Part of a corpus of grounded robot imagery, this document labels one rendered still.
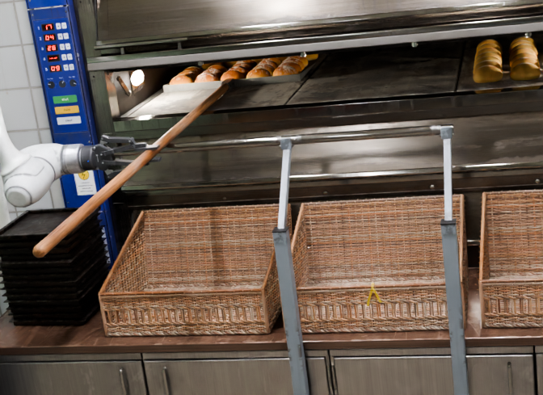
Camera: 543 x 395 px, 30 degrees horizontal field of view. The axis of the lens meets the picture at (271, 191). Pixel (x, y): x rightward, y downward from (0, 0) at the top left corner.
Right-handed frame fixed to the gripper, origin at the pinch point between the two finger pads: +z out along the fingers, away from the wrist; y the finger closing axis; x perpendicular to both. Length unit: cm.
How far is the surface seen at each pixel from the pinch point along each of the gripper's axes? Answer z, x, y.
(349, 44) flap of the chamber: 57, -38, -21
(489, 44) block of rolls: 99, -114, -4
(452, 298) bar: 86, 7, 46
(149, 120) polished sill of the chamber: -18, -54, 2
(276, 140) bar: 35.5, -15.7, 2.6
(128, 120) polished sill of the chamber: -25, -54, 1
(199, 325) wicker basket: 6, -4, 58
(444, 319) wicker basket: 82, -9, 60
